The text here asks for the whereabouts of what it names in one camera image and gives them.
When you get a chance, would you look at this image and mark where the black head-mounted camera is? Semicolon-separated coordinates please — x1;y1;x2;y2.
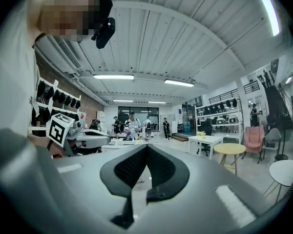
90;17;116;50

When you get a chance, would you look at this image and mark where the black staircase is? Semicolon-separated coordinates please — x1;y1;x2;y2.
255;83;293;129

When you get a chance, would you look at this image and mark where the black floor stand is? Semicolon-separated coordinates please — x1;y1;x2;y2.
274;127;290;162

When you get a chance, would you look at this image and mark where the white round table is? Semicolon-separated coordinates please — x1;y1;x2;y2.
263;159;293;197

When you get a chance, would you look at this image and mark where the black office chair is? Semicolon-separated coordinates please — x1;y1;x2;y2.
197;124;213;157

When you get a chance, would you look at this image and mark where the yellow round table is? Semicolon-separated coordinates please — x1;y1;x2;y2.
213;143;247;176

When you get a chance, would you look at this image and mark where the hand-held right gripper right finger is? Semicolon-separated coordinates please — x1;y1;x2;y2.
146;143;190;206

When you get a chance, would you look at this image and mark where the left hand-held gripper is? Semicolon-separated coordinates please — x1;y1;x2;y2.
46;113;112;157

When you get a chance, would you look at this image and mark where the person's white shirt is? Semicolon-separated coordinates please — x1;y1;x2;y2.
0;0;47;141

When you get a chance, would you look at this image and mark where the person's head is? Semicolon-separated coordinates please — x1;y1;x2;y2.
40;0;113;43

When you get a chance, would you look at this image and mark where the row of black caps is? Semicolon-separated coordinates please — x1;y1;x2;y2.
31;80;82;127

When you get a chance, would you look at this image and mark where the black balcony railing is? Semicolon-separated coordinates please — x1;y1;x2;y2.
208;80;263;105

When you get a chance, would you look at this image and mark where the grey chair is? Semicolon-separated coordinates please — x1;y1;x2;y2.
262;128;282;162

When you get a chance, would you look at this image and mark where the white wall rack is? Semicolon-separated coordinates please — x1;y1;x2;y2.
30;76;82;137

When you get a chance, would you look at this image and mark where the white square table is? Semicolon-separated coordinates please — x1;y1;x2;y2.
188;135;224;160

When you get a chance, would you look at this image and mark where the white ceiling air conditioner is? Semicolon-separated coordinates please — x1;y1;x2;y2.
35;34;83;77

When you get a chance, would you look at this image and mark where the bright curved ceiling light strip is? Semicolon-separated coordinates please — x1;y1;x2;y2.
252;0;281;37

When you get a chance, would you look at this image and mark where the pink armchair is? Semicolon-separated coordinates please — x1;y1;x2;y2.
242;125;266;165

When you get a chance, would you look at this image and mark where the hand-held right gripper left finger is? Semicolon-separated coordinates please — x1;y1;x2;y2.
100;144;147;230

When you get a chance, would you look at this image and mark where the white metal shelving unit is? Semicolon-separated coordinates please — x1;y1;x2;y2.
194;97;244;145

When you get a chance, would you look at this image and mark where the white box with red mark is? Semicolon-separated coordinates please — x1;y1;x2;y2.
77;110;87;129

